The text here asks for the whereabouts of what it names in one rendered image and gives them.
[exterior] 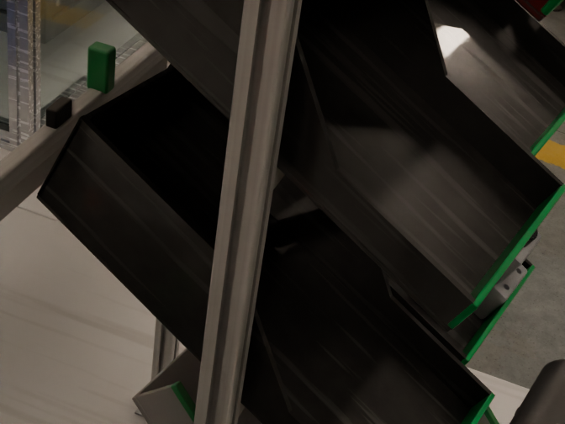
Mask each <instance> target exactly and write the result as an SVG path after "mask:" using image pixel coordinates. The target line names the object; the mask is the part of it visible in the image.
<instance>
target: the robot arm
mask: <svg viewBox="0 0 565 424"><path fill-rule="evenodd" d="M510 424H565V359H558V360H554V361H551V362H550V363H548V364H547V365H545V366H544V368H543V369H542V370H541V372H540V373H539V375H538V377H537V378H536V381H535V382H534V384H533V385H532V386H531V389H530V390H529V392H528V394H527V395H526V397H525V398H524V400H523V402H522V403H521V405H520V407H518V408H517V410H516V412H515V415H514V417H513V419H512V420H511V422H510Z"/></svg>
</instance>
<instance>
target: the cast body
mask: <svg viewBox="0 0 565 424"><path fill-rule="evenodd" d="M540 239H541V234H540V233H539V232H538V230H537V229H536V231H535V232H534V234H533V235H532V236H531V238H530V239H529V241H528V242H527V243H526V244H525V245H524V247H523V248H522V249H521V251H520V252H519V254H518V255H517V257H516V258H515V260H514V261H513V262H512V263H511V264H510V266H509V267H508V268H507V270H506V271H505V272H504V274H503V275H502V277H501V278H500V279H499V281H498V282H497V283H496V284H495V285H494V287H493V288H492V290H491V291H490V292H489V294H488V295H487V297H486V298H485V299H484V301H483V302H482V304H481V305H480V306H479V307H478V308H477V309H476V310H475V311H474V312H473V313H475V314H476V315H477V316H478V317H479V318H480V319H485V318H486V317H487V316H488V315H490V314H491V313H492V312H493V311H494V310H496V309H497V308H498V307H499V306H501V305H502V304H503V303H504V302H505V301H506V300H507V299H508V298H509V297H510V295H511V294H512V293H513V291H514V290H515V288H516V287H517V286H518V284H519V283H520V281H521V280H522V279H523V277H525V275H526V274H527V270H526V268H525V267H524V266H523V265H522V263H523V262H524V261H525V260H526V258H527V257H528V256H529V254H530V253H531V251H532V250H533V249H534V248H535V246H536V245H537V243H538V242H539V241H540Z"/></svg>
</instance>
